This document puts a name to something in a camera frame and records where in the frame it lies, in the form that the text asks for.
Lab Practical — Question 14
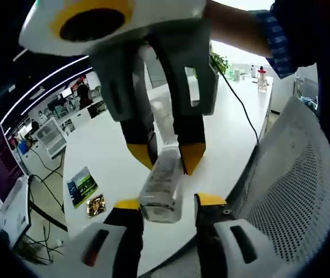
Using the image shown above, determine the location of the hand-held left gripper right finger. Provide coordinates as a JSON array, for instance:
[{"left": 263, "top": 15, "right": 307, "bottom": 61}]
[{"left": 193, "top": 192, "right": 274, "bottom": 278}]

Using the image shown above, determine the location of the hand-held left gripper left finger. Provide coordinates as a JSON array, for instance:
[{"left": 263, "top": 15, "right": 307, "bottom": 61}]
[{"left": 78, "top": 198, "right": 145, "bottom": 278}]

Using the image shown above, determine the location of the gold skincare sachet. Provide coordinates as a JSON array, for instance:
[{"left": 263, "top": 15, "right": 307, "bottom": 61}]
[{"left": 86, "top": 194, "right": 108, "bottom": 219}]

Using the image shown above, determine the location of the clear skincare bottle grey print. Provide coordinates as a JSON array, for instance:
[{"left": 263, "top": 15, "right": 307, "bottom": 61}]
[{"left": 138, "top": 145, "right": 185, "bottom": 225}]

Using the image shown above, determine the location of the green black skincare sachet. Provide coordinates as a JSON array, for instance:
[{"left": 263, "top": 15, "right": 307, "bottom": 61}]
[{"left": 66, "top": 166, "right": 100, "bottom": 209}]

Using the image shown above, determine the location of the clear bottle red cap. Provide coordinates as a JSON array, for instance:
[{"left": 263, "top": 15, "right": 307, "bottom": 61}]
[{"left": 256, "top": 65, "right": 269, "bottom": 93}]

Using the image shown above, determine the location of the potted green plant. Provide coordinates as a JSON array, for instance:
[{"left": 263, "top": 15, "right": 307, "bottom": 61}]
[{"left": 209, "top": 49, "right": 230, "bottom": 79}]

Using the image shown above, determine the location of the white shelf cabinet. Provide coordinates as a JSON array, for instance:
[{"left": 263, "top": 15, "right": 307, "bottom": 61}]
[{"left": 34, "top": 118, "right": 68, "bottom": 159}]

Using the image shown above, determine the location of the grey mesh office chair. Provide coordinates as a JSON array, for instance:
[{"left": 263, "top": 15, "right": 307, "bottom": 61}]
[{"left": 138, "top": 95, "right": 330, "bottom": 278}]

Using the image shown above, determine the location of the computer monitor purple screen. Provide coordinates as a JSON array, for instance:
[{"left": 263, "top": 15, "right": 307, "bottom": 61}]
[{"left": 0, "top": 123, "right": 29, "bottom": 211}]

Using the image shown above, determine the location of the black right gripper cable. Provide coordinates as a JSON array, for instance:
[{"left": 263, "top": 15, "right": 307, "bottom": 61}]
[{"left": 210, "top": 56, "right": 261, "bottom": 145}]

